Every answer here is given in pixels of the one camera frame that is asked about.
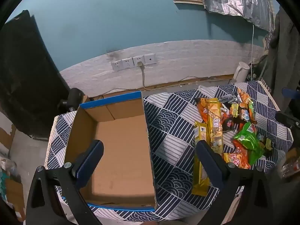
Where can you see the black cylinder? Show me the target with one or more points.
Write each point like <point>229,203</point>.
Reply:
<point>75,97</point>

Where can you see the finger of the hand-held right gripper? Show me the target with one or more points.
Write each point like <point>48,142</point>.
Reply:
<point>290,94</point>
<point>287,119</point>

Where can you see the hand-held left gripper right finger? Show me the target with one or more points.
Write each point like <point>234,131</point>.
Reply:
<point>208,159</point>

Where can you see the green snack packet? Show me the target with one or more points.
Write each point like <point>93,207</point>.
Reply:
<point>250,143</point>

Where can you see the short gold snack packet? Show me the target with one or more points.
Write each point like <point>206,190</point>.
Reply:
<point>200,131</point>

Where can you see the wooden board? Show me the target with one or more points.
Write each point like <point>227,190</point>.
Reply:
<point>187,1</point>

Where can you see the small brown cardboard box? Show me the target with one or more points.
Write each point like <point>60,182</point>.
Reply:
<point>85,99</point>

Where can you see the silver clear snack packet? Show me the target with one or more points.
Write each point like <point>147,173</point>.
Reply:
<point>226,97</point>

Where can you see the white kettle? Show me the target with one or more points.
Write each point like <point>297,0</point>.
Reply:
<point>241,72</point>

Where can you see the grey hanging garment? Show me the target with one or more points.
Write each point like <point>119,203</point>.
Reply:
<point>283,46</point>

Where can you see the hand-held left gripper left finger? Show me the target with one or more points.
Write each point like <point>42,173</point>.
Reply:
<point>91,161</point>

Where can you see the orange-red snack packet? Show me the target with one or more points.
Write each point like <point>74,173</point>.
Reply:
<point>236,160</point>

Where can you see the black yellow snack packet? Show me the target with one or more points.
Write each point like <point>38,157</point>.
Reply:
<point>268,145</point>

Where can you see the blue cardboard box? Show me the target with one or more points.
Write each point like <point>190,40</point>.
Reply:
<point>121,150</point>

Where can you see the clear plastic bottle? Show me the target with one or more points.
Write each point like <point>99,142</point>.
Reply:
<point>290,167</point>

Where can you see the white wall socket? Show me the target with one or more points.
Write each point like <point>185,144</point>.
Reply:
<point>138,59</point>
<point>127,63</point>
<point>149,58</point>
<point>116,65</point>

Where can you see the long gold snack packet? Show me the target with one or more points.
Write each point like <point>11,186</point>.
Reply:
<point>215,126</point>

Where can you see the black plastic sheet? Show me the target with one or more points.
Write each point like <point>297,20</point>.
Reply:
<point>25,75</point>

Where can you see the navy white patterned tablecloth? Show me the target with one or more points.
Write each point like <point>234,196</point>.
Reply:
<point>173,150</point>

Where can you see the orange cartoon snack packet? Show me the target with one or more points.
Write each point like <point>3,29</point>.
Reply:
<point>243,111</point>

